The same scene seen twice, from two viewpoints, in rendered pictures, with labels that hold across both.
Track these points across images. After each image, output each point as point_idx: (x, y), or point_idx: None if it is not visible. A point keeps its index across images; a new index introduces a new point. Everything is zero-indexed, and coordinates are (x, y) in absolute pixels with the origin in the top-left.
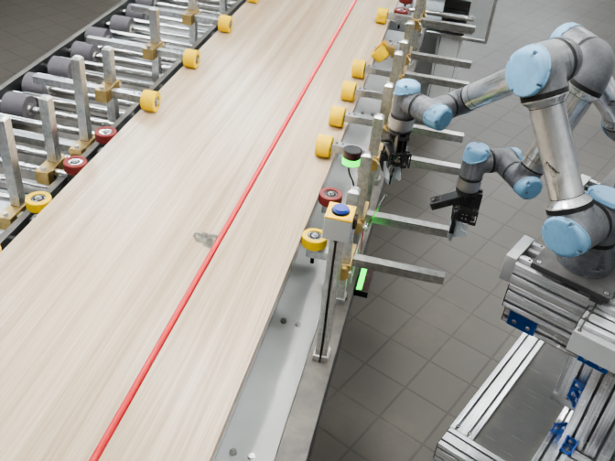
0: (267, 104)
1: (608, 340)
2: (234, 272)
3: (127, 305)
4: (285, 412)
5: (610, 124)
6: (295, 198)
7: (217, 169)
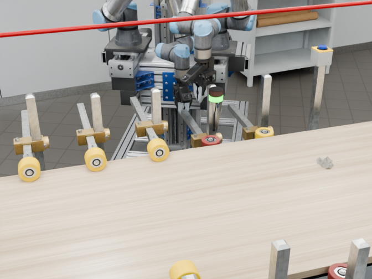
0: (88, 216)
1: (245, 53)
2: (335, 144)
3: None
4: None
5: (120, 16)
6: (233, 150)
7: (242, 193)
